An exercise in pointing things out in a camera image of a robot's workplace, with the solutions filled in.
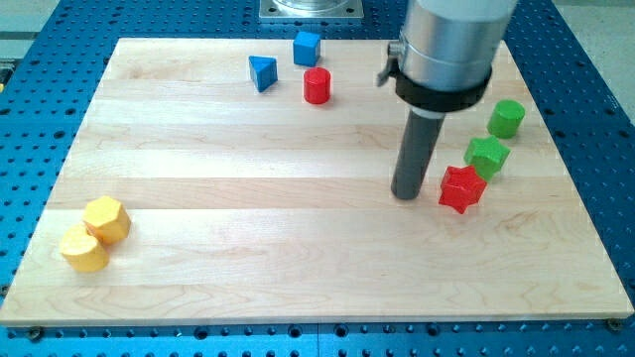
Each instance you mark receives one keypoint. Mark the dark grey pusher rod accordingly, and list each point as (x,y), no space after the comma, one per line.
(418,143)

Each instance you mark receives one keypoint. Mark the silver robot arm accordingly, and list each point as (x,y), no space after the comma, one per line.
(441,63)

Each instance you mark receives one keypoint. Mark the green star block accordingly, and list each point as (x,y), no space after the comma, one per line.
(486,155)

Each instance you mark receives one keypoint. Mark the red star block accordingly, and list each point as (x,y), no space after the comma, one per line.
(461,187)

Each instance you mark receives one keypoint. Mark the green cylinder block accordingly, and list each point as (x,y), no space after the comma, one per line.
(506,118)

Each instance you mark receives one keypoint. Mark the red cylinder block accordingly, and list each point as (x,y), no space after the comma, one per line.
(317,85)

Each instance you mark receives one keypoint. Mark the blue cube block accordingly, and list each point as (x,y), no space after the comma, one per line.
(306,49)

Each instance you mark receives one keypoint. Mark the blue triangle block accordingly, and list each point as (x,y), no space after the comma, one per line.
(263,72)

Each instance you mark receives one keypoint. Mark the light wooden board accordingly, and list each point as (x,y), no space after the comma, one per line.
(257,207)

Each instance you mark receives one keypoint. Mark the yellow hexagon block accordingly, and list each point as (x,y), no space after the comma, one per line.
(107,220)

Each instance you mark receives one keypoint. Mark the yellow rounded block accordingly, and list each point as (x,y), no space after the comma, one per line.
(82,251)

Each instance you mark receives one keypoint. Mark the blue perforated metal table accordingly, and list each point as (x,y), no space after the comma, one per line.
(51,88)

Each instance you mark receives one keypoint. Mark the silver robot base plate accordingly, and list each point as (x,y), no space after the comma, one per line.
(287,10)

